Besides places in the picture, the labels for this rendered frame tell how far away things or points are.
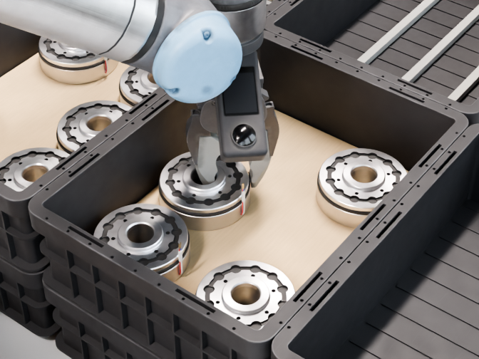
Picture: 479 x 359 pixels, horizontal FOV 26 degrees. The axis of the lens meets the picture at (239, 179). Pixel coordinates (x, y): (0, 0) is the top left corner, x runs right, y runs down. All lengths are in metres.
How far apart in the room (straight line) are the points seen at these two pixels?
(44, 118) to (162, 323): 0.40
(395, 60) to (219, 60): 0.60
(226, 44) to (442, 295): 0.41
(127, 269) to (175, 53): 0.25
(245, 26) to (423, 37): 0.49
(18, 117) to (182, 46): 0.54
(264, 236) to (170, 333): 0.18
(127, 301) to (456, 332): 0.33
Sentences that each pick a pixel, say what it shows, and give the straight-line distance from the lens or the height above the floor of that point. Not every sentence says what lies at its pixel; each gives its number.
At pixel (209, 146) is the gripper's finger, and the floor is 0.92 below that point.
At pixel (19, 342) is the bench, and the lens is 1.24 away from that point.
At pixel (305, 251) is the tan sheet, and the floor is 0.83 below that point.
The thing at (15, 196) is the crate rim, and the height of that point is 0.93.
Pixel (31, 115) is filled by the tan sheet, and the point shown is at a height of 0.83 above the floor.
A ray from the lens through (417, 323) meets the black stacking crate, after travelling 1.08.
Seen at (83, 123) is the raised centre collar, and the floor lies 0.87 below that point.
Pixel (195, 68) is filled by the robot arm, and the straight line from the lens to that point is 0.84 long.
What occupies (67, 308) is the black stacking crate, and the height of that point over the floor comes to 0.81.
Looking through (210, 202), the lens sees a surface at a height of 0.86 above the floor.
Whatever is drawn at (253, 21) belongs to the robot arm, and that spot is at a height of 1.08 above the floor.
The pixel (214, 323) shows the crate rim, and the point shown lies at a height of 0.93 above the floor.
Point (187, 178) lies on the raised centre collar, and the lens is 1.16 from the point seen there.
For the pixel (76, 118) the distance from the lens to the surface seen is 1.27.
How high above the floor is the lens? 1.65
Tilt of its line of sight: 43 degrees down
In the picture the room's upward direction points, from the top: straight up
